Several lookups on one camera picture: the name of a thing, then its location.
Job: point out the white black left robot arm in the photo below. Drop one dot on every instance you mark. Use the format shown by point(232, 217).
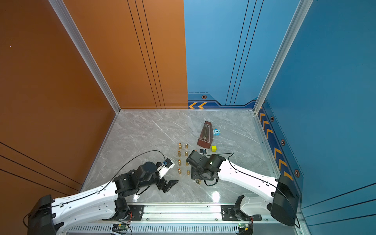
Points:
point(54, 216)

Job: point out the dark red wooden metronome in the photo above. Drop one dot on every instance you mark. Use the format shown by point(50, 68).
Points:
point(206, 136)

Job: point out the green circuit board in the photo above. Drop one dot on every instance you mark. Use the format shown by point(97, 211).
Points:
point(244, 227)
point(120, 228)

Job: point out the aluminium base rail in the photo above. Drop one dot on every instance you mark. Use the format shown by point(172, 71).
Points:
point(194, 212)

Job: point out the aluminium corner post left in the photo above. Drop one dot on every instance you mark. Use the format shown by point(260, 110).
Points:
point(69, 25)

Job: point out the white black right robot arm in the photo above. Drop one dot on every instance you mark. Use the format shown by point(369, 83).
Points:
point(279, 196)

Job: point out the green circuit board right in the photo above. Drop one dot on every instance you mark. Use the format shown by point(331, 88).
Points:
point(244, 227)

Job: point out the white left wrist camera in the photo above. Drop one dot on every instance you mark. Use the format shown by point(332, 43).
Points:
point(165, 167)

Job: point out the green circuit board left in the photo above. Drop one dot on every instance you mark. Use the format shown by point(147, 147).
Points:
point(120, 228)

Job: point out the blue owl number block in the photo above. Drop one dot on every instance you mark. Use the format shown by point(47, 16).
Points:
point(216, 132)

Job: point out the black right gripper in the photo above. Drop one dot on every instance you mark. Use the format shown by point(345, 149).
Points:
point(194, 176)

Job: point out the aluminium corner post right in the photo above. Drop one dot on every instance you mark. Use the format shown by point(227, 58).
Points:
point(289, 37)

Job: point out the aluminium corner post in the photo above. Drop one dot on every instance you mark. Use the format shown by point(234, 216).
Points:
point(289, 37)
point(69, 25)

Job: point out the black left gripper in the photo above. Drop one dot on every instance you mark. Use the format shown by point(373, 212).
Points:
point(169, 186)

